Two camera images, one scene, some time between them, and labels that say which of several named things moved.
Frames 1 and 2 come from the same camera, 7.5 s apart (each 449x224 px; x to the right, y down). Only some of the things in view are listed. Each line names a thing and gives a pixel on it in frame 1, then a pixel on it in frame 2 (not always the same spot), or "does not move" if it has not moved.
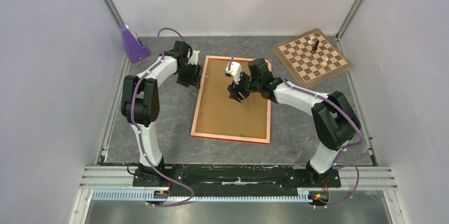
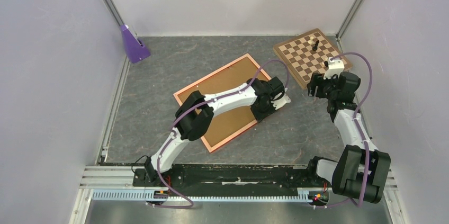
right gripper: x=234 y=89 -> x=317 y=80
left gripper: x=194 y=79 -> x=259 y=117
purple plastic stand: x=135 y=51 does not move
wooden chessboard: x=312 y=57 does not move
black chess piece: x=315 y=47 does not move
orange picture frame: x=269 y=113 -> x=226 y=125
